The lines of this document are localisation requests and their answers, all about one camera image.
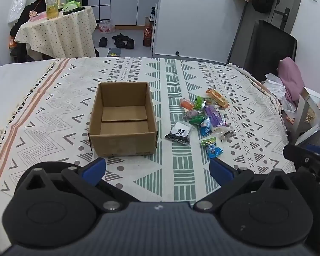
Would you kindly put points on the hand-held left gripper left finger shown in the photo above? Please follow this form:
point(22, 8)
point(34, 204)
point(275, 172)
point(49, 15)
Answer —
point(94, 169)

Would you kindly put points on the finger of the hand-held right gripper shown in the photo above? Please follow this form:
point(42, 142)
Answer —
point(296, 153)

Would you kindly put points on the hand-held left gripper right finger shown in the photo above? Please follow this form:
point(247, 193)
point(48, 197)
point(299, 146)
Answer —
point(220, 173)

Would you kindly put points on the blue and green snack packet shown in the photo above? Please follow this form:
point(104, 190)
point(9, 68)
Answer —
point(211, 147)

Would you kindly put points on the plain blue snack packet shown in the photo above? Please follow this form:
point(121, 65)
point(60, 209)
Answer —
point(205, 128)

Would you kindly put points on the brown cardboard box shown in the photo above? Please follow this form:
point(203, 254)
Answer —
point(124, 122)

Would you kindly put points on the purple snack packet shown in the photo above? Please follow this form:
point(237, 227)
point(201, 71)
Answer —
point(214, 116)

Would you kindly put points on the dark green snack packet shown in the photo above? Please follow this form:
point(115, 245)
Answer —
point(197, 120)

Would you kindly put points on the white desk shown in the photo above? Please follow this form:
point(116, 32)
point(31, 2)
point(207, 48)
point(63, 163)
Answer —
point(313, 117)

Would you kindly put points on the pale pink candy packet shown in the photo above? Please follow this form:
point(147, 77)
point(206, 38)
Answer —
point(192, 113)

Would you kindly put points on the white plastic bag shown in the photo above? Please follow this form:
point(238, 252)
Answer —
point(276, 85)

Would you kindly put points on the light green snack packet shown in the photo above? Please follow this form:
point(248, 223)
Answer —
point(201, 102)

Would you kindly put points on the long orange snack packet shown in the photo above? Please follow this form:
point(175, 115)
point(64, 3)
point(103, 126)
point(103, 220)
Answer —
point(218, 98)

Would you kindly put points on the pink cloth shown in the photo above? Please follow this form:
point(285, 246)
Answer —
point(290, 77)

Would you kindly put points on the small orange snack packet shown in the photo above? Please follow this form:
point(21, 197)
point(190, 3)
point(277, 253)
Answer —
point(187, 103)

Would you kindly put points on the black chair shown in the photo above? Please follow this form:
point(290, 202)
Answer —
point(269, 48)

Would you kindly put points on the white bed sheet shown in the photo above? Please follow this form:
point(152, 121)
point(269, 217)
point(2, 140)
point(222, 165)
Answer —
point(13, 77)

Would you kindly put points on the black shoe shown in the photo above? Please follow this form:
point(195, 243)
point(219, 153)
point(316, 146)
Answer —
point(130, 44)
point(120, 43)
point(103, 42)
point(120, 36)

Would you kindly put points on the table with dotted tablecloth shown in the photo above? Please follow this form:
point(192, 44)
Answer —
point(58, 34)

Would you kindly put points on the pack of water bottles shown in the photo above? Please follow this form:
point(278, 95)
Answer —
point(106, 26)

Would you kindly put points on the red drink bottle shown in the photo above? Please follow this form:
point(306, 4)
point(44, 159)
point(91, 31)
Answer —
point(147, 33)

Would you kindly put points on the dark clothes pile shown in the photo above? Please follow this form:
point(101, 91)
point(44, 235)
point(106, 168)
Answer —
point(21, 24)

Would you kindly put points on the black spray bottle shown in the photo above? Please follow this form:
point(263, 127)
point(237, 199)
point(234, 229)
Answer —
point(152, 14)

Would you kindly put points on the pink toy figure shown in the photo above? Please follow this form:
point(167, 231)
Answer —
point(34, 15)

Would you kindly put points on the white kitchen cabinet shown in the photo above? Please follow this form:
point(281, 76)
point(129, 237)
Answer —
point(133, 5)

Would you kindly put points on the bottle of yellow liquid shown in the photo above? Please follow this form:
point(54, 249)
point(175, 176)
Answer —
point(52, 5)

